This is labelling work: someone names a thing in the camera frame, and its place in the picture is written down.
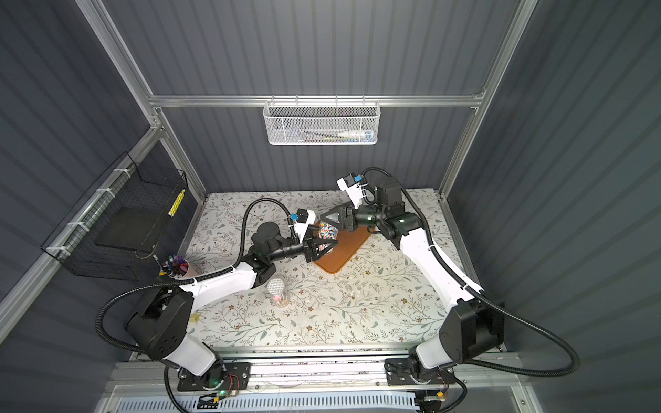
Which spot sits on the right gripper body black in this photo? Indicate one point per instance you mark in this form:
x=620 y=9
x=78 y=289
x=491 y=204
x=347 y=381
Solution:
x=346 y=217

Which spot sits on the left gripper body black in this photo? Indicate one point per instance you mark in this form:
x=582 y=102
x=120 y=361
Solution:
x=305 y=248

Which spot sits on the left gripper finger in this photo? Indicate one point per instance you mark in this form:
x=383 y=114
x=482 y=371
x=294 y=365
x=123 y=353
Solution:
x=322 y=247
x=316 y=236

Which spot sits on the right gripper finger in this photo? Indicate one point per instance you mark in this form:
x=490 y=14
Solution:
x=333 y=216
x=345 y=226

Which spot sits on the clear candy jar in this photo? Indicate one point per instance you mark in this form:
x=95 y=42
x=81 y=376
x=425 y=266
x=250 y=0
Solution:
x=327 y=231
x=277 y=290

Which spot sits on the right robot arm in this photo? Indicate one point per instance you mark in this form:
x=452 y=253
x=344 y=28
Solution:
x=470 y=327

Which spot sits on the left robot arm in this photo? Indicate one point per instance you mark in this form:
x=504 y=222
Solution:
x=160 y=321

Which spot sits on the brown wooden tray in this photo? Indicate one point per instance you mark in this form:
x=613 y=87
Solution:
x=348 y=244

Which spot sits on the pens in white basket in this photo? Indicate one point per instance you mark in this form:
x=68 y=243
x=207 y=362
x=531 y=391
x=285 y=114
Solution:
x=351 y=136

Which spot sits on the pink pen cup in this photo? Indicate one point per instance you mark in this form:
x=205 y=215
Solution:
x=177 y=268

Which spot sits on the yellow tag on basket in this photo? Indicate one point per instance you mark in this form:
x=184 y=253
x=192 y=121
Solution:
x=177 y=203

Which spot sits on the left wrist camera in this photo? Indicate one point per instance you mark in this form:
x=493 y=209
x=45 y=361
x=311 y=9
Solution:
x=302 y=220

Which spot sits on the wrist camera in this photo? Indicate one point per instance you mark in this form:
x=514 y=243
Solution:
x=353 y=185
x=302 y=220

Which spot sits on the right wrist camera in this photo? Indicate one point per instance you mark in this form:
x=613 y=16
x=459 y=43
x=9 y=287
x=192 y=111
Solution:
x=353 y=185

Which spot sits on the white wire mesh basket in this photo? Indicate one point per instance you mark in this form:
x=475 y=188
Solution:
x=284 y=121

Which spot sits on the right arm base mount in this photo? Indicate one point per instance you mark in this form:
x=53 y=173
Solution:
x=405 y=371

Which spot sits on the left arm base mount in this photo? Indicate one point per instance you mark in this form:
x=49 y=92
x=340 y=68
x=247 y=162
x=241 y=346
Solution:
x=226 y=378

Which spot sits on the black wire basket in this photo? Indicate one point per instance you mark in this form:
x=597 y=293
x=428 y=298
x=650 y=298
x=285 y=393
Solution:
x=115 y=234

